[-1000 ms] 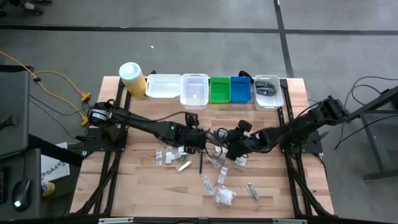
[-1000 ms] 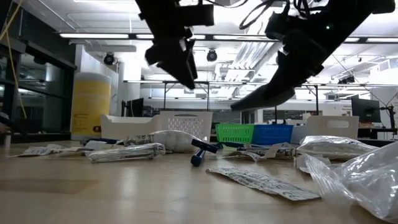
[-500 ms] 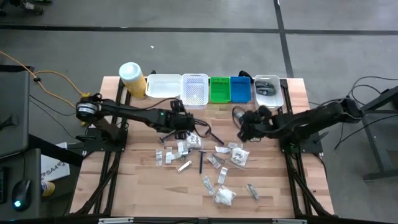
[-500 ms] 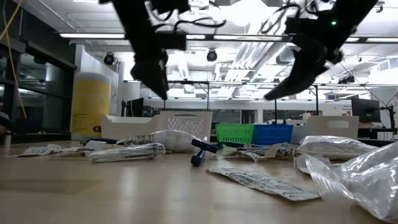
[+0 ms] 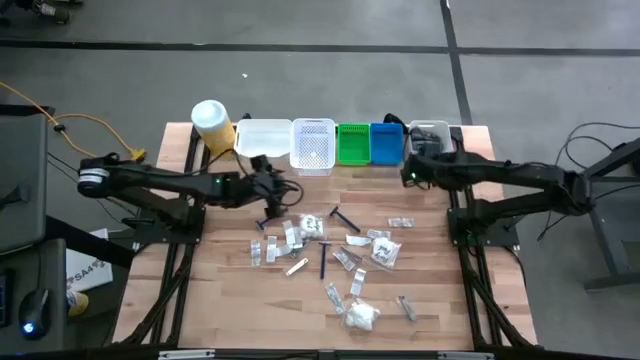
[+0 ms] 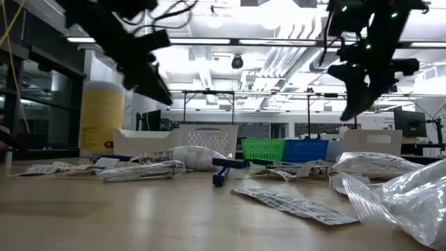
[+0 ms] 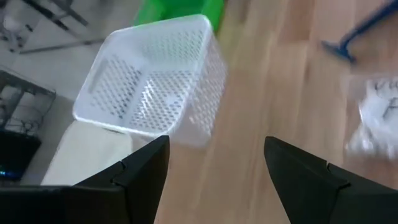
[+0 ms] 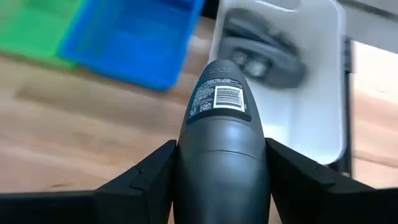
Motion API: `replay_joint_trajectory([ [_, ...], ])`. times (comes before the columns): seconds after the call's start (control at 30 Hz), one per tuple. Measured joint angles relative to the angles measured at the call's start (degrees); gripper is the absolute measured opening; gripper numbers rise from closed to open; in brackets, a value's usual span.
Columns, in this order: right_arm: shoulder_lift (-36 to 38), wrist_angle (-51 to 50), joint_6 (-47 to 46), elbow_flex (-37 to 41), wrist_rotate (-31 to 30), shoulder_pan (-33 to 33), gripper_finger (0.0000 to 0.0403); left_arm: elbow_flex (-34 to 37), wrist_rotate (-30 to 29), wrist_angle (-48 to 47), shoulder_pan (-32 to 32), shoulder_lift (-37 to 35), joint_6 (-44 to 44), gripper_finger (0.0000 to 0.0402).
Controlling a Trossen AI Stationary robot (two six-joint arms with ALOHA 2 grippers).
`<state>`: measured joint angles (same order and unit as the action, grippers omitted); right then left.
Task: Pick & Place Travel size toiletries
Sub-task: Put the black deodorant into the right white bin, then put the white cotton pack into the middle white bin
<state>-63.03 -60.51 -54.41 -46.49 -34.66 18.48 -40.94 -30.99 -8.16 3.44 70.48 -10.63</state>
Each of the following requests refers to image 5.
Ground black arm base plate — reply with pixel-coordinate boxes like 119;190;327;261
447;207;521;250
133;205;206;246

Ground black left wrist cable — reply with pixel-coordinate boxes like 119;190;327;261
277;177;305;208

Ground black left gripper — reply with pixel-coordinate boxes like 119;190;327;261
234;154;294;220

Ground black computer mouse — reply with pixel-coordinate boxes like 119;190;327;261
18;288;51;341

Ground blue disposable razor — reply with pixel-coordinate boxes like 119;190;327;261
328;205;362;234
318;241;333;280

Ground green plastic basket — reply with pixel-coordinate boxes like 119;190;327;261
337;122;372;167

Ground person's foot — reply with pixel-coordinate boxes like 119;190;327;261
29;0;84;25
0;0;21;26

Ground yellow canister white lid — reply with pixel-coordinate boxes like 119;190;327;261
190;98;237;157

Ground dark grey squeeze tube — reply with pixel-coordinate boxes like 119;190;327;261
410;127;441;144
413;141;443;157

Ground black diagonal bar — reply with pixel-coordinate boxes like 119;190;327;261
44;214;136;269

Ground black keyboard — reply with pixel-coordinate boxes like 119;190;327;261
0;269;12;329

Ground white perforated plastic basket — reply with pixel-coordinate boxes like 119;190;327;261
290;117;337;178

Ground black floor cable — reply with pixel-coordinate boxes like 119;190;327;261
537;121;640;241

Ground silver frame bracket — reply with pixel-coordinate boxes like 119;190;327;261
158;349;216;360
438;351;495;360

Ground grey desk top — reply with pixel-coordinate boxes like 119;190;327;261
0;238;69;354

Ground orange floor cable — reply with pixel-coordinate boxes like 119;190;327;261
0;81;146;161

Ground blue plastic basket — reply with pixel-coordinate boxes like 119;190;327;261
369;122;405;167

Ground black aluminium frame rails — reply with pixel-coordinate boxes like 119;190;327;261
447;125;539;350
102;124;214;349

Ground printed clear bag cotton pads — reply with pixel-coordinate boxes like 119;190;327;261
370;236;403;270

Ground white solid plastic bin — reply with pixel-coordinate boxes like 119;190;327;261
233;118;294;159

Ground translucent white plastic bin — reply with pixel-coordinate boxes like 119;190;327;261
407;119;455;159

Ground black metal stand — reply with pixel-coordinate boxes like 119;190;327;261
551;137;640;291

